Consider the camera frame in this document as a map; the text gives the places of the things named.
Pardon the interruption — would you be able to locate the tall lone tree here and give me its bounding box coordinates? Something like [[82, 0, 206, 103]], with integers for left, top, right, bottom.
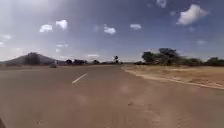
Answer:
[[113, 55, 120, 65]]

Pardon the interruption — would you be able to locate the row of distant trees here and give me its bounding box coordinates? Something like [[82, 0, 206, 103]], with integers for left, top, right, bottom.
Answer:
[[56, 58, 142, 66]]

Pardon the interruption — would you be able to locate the grey asphalt road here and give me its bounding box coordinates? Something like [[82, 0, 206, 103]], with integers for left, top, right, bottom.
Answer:
[[0, 64, 224, 128]]

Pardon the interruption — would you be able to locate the pale vehicle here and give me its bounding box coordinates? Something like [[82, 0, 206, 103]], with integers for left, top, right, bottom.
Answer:
[[48, 62, 58, 69]]

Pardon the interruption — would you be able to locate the dry yellow grass verge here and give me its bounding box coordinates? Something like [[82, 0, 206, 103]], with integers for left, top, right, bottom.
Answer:
[[121, 64, 224, 90]]

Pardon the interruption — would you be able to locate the distant hill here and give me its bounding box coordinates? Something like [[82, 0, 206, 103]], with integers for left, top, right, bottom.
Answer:
[[0, 52, 58, 66]]

